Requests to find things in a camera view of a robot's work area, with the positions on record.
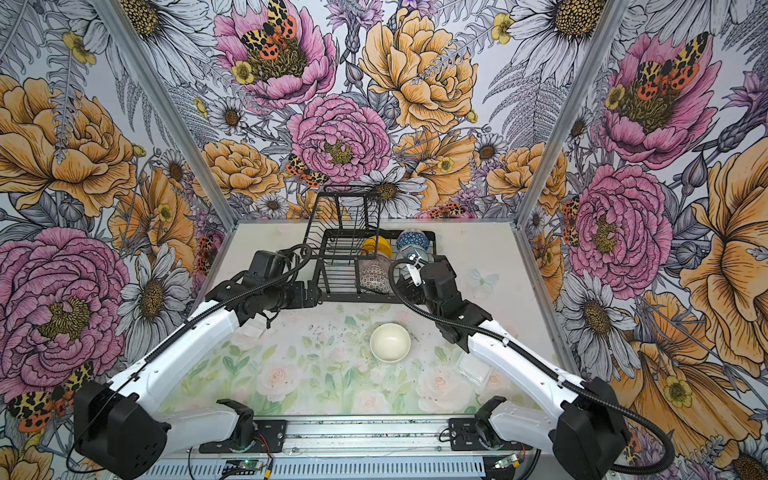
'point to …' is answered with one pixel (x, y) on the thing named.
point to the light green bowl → (419, 249)
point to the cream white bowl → (390, 342)
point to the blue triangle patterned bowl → (413, 236)
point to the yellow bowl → (375, 244)
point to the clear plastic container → (474, 369)
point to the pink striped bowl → (380, 261)
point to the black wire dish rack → (354, 260)
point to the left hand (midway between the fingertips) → (303, 303)
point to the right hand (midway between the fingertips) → (421, 273)
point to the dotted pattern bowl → (374, 278)
